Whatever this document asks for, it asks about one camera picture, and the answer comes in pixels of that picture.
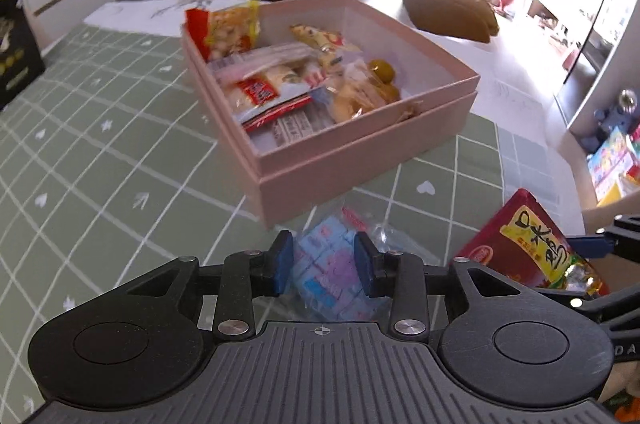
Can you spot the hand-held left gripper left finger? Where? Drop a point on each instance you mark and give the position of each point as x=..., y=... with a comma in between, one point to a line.
x=282, y=266

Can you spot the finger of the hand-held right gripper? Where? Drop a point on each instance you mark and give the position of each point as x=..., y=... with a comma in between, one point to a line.
x=600, y=306
x=590, y=245

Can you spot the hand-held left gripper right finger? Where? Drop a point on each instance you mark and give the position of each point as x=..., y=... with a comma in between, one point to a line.
x=365, y=266

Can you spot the blue candy packet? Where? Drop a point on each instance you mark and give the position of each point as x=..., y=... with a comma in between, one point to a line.
x=325, y=274

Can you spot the red snack packet yellow label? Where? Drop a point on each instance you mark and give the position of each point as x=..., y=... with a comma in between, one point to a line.
x=520, y=239

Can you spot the pink cardboard box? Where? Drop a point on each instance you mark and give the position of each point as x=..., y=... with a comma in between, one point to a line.
x=350, y=154

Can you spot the brown bar snack packet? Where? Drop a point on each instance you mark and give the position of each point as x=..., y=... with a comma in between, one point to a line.
x=290, y=127

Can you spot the beige snack packet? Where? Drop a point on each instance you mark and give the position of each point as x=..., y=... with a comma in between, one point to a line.
x=352, y=97

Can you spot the white snack packet red label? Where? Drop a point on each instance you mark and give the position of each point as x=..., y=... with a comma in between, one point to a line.
x=265, y=97

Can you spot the translucent pink snack packet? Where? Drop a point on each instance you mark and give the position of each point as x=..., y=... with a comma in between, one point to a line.
x=265, y=59

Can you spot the large red-edged snack packet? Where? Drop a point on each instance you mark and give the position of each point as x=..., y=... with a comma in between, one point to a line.
x=225, y=32

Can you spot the colourful toy boxes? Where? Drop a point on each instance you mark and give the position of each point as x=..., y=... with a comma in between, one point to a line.
x=617, y=164

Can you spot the blue toy figure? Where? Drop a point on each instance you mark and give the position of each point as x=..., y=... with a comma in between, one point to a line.
x=615, y=114

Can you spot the green grid tablecloth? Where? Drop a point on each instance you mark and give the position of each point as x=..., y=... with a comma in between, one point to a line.
x=100, y=154

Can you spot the black paper bag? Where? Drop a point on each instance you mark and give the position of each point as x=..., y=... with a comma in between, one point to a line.
x=15, y=49

